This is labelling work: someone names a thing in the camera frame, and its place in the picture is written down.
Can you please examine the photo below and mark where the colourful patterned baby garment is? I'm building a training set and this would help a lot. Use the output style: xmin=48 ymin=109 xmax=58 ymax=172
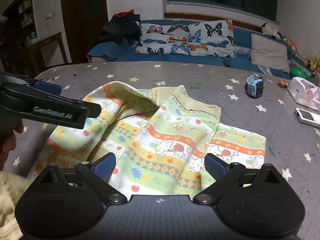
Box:
xmin=28 ymin=81 xmax=266 ymax=197

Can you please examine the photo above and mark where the black clothes pile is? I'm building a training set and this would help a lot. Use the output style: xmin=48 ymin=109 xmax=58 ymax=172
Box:
xmin=101 ymin=9 xmax=141 ymax=44

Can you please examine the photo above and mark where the wooden side table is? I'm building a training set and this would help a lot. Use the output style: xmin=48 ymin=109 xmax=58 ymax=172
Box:
xmin=22 ymin=32 xmax=68 ymax=76

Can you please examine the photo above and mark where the blue sofa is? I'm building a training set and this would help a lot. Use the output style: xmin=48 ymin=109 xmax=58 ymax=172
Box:
xmin=86 ymin=18 xmax=311 ymax=81

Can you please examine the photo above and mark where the dark wooden door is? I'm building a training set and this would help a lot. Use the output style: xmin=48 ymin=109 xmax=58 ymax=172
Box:
xmin=61 ymin=0 xmax=108 ymax=63

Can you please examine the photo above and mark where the white remote control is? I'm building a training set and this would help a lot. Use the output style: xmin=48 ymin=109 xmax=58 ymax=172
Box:
xmin=295 ymin=108 xmax=320 ymax=128

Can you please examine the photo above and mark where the small orange toy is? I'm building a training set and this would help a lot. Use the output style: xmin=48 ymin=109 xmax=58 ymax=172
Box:
xmin=277 ymin=80 xmax=288 ymax=89

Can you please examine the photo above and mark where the white pink plastic bag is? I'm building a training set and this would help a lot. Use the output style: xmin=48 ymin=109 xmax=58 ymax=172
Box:
xmin=287 ymin=77 xmax=320 ymax=111

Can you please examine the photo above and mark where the grey cushion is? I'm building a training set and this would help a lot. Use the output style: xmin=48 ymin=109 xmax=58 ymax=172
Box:
xmin=250 ymin=34 xmax=290 ymax=73

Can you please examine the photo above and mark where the butterfly pattern pillow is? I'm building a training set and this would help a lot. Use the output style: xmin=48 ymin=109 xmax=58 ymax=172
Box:
xmin=135 ymin=20 xmax=236 ymax=57

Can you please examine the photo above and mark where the black white plush toy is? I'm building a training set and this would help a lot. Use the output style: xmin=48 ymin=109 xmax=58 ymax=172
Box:
xmin=261 ymin=23 xmax=282 ymax=40

